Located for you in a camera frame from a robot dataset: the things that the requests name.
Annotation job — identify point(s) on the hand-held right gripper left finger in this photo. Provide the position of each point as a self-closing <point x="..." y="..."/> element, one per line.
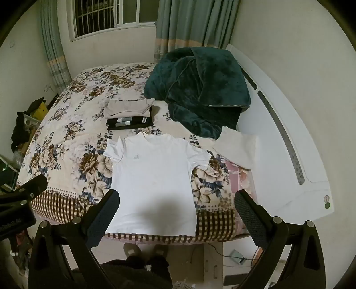
<point x="102" y="221"/>

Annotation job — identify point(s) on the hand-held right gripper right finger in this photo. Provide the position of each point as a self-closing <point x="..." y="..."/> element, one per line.
<point x="250" y="218"/>

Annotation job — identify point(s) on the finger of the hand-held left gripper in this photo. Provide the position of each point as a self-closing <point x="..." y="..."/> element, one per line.
<point x="30" y="187"/>

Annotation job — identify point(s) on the white t-shirt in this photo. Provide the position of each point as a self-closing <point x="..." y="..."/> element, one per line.
<point x="153" y="180"/>

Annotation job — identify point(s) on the pink checkered sheet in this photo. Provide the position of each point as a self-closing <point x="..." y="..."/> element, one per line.
<point x="242" y="177"/>

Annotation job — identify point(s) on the person's left shoe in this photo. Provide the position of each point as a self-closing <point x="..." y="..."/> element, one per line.
<point x="132" y="250"/>

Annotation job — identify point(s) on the person's shoe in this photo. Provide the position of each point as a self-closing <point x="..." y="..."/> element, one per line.
<point x="132" y="250"/>
<point x="160" y="250"/>

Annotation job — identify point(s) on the black clothing pile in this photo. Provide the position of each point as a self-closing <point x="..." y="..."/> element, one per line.
<point x="19" y="130"/>

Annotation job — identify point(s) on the floral bedspread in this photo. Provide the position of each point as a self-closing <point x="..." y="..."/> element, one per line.
<point x="69" y="139"/>

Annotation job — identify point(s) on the person's dark pants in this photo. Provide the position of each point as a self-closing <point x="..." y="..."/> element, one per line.
<point x="139" y="272"/>

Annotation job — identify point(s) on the person's right shoe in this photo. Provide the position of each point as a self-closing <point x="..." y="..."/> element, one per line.
<point x="160" y="250"/>

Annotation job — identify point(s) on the white folded cloth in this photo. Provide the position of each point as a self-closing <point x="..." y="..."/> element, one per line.
<point x="239" y="147"/>

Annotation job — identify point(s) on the yellow box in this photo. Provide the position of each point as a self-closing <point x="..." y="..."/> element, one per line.
<point x="40" y="111"/>

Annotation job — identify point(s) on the white headboard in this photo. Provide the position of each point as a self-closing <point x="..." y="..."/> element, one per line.
<point x="306" y="155"/>

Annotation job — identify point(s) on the black folded garment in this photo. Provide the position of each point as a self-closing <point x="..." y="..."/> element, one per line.
<point x="135" y="124"/>

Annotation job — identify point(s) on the beige folded garment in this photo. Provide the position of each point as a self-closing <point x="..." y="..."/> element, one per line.
<point x="125" y="108"/>

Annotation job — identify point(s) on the teal curtain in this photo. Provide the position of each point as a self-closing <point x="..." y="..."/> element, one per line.
<point x="189" y="22"/>
<point x="55" y="55"/>

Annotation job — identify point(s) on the dark green plush blanket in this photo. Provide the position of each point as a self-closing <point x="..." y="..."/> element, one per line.
<point x="194" y="83"/>

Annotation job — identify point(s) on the barred window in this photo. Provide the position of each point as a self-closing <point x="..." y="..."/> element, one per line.
<point x="97" y="16"/>

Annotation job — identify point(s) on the white frame rack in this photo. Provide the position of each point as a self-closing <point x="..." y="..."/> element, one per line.
<point x="8" y="172"/>

